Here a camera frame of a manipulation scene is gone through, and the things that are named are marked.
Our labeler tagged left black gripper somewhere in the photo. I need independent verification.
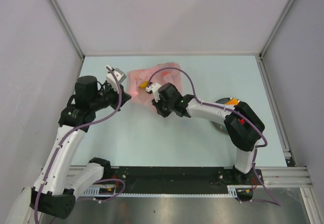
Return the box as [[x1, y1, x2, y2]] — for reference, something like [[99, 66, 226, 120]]
[[90, 81, 131, 111]]

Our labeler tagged pink plastic bag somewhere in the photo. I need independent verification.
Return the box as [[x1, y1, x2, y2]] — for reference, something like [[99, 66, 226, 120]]
[[126, 62, 182, 112]]

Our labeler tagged yellow fake fruit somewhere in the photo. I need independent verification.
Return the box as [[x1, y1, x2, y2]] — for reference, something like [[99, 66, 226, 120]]
[[138, 81, 149, 88]]

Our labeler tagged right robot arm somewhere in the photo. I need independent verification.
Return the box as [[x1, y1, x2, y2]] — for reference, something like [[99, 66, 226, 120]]
[[146, 83, 265, 184]]

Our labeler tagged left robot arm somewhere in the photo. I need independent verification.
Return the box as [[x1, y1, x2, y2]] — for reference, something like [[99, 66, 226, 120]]
[[30, 72, 131, 219]]

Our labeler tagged blue ceramic plate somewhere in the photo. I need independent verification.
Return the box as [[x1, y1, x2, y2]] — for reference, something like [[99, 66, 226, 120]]
[[211, 98, 232, 134]]

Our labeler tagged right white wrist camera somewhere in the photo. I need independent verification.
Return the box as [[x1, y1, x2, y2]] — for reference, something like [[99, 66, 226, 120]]
[[146, 83, 161, 102]]

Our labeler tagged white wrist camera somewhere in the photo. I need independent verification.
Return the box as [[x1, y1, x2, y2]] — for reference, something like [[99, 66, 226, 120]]
[[106, 65, 127, 93], [146, 83, 161, 102]]

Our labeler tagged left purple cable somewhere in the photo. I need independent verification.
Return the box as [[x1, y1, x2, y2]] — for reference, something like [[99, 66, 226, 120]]
[[32, 66, 124, 224]]

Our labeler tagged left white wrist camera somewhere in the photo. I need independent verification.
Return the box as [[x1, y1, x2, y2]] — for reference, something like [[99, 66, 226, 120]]
[[106, 65, 127, 93]]

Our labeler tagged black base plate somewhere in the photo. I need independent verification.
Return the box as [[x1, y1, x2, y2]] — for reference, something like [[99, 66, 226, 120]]
[[104, 166, 263, 195]]

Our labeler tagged white cable duct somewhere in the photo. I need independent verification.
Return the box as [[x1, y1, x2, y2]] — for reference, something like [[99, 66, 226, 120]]
[[80, 186, 116, 198]]

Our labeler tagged left aluminium corner post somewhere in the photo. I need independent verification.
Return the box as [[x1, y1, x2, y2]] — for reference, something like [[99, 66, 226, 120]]
[[47, 0, 85, 62]]

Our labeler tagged aluminium corner post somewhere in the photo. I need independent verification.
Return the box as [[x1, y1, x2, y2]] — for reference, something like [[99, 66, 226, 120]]
[[47, 0, 85, 62], [259, 0, 296, 60]]

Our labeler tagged aluminium frame rail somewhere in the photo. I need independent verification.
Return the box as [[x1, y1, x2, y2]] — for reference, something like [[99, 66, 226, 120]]
[[260, 167, 313, 188]]

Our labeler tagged right aluminium corner post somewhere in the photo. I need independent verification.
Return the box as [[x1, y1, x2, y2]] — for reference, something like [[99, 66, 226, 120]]
[[259, 0, 296, 60]]

